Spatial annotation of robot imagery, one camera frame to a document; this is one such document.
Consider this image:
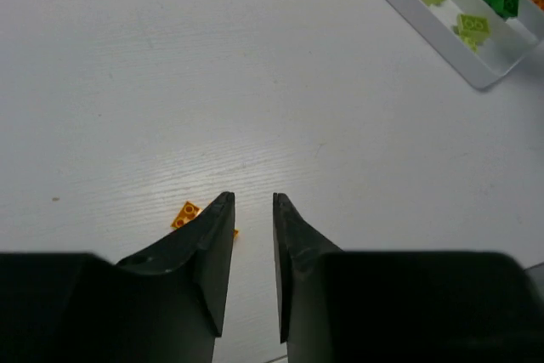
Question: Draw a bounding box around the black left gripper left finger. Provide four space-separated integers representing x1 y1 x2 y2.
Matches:
1 192 235 362

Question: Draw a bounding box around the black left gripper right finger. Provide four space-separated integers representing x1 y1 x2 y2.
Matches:
273 193 543 362

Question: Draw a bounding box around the lime green small brick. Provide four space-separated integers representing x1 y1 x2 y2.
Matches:
456 14 491 43

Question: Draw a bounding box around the yellow upside-down brick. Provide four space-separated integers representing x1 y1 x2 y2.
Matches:
170 201 239 241

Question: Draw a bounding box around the white three-compartment tray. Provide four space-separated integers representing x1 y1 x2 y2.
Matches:
386 0 543 89

